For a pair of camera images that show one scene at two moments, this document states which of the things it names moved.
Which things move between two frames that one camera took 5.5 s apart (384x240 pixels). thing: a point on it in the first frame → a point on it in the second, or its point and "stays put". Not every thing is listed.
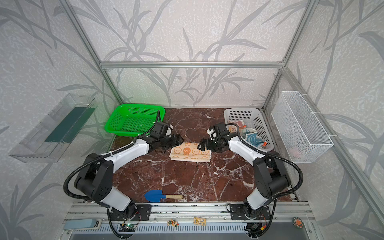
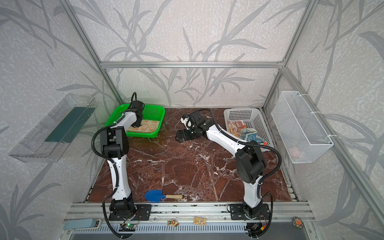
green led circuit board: x=127 y=227 stays put
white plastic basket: x=253 y=118 stays put
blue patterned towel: x=250 y=136 stays put
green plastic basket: x=133 y=120 stays put
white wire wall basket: x=304 y=137 stays put
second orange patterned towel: x=233 y=128 stays put
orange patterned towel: x=189 y=152 → x=147 y=126
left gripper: x=170 y=141 → x=139 y=120
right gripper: x=210 y=144 → x=186 y=133
